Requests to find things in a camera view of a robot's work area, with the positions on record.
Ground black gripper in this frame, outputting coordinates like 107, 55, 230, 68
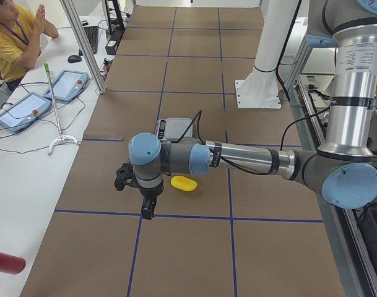
139, 184, 162, 219

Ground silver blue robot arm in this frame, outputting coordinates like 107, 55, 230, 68
115, 1, 377, 220

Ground grey kitchen scale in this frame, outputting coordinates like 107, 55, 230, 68
155, 118, 193, 141

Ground green tipped grabber stick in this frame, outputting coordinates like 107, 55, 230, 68
43, 62, 82, 156

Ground far blue teach pendant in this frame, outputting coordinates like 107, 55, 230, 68
51, 69, 89, 103

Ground blue teach pendant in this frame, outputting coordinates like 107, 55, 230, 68
0, 92, 51, 132
51, 69, 89, 103

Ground red cylinder bottle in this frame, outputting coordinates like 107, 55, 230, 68
0, 252, 26, 275

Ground near blue teach pendant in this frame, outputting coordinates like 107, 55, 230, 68
0, 92, 51, 132

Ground black computer mouse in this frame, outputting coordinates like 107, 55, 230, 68
67, 55, 82, 64

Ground black keyboard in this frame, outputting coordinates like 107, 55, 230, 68
84, 26, 99, 54

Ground man in yellow shirt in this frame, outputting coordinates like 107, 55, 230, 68
0, 1, 59, 91

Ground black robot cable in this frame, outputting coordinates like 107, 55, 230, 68
177, 110, 331, 176

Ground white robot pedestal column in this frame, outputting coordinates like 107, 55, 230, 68
235, 0, 301, 109

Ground aluminium frame post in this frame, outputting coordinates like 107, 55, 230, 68
60, 0, 106, 94

